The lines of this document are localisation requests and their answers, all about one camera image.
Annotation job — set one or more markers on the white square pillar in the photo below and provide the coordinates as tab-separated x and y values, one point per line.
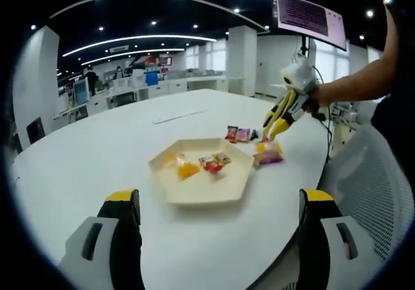
35	89
241	59

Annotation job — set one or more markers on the red candy snack packet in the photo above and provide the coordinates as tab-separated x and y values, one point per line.
210	166

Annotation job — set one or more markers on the light blue display panel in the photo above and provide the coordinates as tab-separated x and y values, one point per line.
81	91

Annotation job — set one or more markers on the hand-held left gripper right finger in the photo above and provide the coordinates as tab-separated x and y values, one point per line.
311	254

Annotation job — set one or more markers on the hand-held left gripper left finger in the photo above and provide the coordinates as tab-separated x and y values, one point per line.
123	257

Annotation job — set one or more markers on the black snack packet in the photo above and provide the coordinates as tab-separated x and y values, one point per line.
253	134

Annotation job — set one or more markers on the grey mesh office chair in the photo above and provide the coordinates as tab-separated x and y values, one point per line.
373	179

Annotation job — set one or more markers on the blue storage box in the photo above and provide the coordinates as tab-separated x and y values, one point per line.
151	79

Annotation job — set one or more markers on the person's right hand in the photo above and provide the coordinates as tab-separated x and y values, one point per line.
317	100

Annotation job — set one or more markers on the white office desk row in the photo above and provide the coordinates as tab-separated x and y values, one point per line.
181	84

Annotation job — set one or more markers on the orange red snack packet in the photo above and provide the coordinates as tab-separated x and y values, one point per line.
222	157

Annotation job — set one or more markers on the black office chair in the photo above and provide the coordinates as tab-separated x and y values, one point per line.
35	130

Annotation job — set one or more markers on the purple snack packet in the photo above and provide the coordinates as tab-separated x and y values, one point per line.
267	158

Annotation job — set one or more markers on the orange jelly snack packet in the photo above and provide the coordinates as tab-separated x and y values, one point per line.
186	170

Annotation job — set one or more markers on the person's dark shirt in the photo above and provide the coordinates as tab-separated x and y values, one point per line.
389	115

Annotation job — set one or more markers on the cream hexagonal container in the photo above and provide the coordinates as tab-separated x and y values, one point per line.
207	186

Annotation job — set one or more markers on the small red snack packet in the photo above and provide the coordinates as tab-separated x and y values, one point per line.
231	133

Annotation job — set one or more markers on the black monitor stand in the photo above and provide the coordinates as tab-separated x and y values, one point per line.
304	45

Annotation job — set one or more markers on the yellow snack packet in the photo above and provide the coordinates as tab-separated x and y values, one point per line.
266	147

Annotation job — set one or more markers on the computer monitor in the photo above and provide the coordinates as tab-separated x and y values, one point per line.
301	11

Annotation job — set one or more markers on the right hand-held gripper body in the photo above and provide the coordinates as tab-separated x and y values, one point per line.
303	76

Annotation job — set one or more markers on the pink snack packet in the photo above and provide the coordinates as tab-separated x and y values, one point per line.
243	135

